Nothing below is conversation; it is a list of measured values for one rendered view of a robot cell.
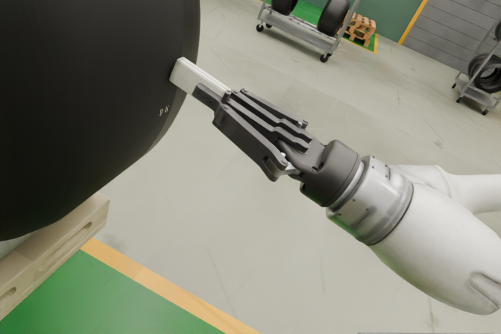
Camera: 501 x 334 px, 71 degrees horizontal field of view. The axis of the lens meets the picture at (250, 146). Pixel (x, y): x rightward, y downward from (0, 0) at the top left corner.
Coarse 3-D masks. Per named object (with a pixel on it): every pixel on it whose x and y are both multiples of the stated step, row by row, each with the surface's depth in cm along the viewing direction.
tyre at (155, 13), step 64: (0, 0) 24; (64, 0) 26; (128, 0) 31; (192, 0) 42; (0, 64) 26; (64, 64) 27; (128, 64) 33; (0, 128) 29; (64, 128) 30; (128, 128) 37; (0, 192) 33; (64, 192) 35
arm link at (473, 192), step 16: (416, 176) 50; (432, 176) 50; (448, 176) 50; (464, 176) 52; (480, 176) 52; (496, 176) 51; (448, 192) 49; (464, 192) 50; (480, 192) 50; (496, 192) 49; (480, 208) 50; (496, 208) 50
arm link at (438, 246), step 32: (416, 192) 37; (416, 224) 36; (448, 224) 36; (480, 224) 37; (384, 256) 38; (416, 256) 36; (448, 256) 35; (480, 256) 35; (448, 288) 36; (480, 288) 36
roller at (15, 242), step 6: (30, 234) 53; (12, 240) 50; (18, 240) 51; (24, 240) 52; (0, 246) 48; (6, 246) 49; (12, 246) 50; (0, 252) 48; (6, 252) 49; (0, 258) 49
